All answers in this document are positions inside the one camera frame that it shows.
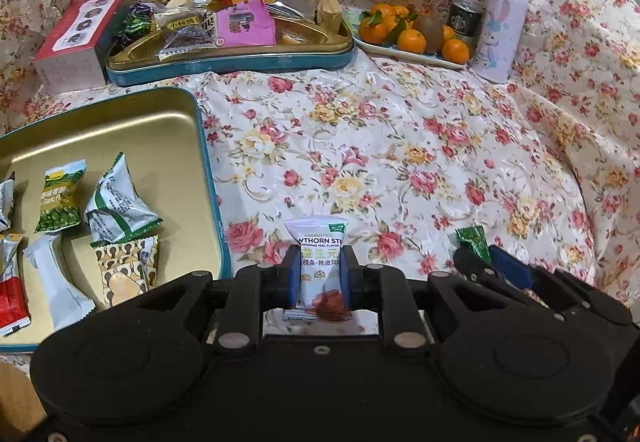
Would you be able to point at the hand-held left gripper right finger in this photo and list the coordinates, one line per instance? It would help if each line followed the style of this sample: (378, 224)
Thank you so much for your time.
(352, 279)

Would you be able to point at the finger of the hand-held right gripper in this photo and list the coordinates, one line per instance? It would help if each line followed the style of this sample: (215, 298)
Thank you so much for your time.
(475, 269)
(512, 267)

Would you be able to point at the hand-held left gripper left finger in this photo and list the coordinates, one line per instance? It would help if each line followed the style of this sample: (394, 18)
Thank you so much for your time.
(290, 277)

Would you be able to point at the white hawthorn snack packet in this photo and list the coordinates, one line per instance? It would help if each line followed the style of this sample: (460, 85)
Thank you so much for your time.
(320, 267)

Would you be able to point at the white green-edged snack packet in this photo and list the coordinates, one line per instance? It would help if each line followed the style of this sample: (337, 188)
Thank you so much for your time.
(117, 212)

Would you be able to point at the gold tin tray teal rim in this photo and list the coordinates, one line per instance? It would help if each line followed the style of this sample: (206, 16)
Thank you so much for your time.
(125, 132)

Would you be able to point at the silvery snack packet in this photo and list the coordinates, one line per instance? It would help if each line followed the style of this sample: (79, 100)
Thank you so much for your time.
(55, 282)

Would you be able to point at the green pea snack packet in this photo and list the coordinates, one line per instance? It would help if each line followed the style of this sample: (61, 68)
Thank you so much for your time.
(60, 202)

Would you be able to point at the white black-print snack packet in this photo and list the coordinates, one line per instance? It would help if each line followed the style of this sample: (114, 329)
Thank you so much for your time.
(4, 202)

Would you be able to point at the floral cloth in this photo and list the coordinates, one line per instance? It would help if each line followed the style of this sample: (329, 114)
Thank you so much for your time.
(400, 147)

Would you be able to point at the brown patterned snack packet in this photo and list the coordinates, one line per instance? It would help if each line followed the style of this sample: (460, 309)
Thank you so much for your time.
(125, 272)

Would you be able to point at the white fruit plate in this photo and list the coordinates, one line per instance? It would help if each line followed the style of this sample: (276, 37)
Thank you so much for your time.
(420, 60)

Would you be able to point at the teal tin box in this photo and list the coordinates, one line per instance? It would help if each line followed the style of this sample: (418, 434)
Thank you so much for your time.
(225, 65)

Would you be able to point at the lilac thermos bottle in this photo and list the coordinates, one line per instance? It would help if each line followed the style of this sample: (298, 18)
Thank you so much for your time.
(500, 27)

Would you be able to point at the clear yellow pastry packet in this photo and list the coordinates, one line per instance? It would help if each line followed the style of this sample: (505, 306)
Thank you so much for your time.
(295, 35)

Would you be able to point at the kiwi fruit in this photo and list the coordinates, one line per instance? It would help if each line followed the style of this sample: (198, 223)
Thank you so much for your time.
(427, 30)

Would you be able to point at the dark coffee can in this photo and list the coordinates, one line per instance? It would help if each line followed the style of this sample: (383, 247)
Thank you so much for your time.
(464, 25)

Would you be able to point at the pink snack packet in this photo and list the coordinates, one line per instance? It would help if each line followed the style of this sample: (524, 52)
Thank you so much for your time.
(247, 22)

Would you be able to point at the clear walnut snack packet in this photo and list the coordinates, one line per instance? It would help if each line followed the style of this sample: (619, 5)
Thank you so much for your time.
(187, 32)

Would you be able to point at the tan crumpled wrapper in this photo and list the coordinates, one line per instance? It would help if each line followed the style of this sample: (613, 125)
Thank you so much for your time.
(327, 2)

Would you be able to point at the red and white snack packet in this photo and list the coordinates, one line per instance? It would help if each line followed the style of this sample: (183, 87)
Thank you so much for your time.
(10, 302)

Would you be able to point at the green purple foil candy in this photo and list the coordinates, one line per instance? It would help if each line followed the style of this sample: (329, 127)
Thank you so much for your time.
(135, 25)

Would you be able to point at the red and white carton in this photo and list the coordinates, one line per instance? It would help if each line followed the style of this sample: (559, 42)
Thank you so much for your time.
(75, 22)

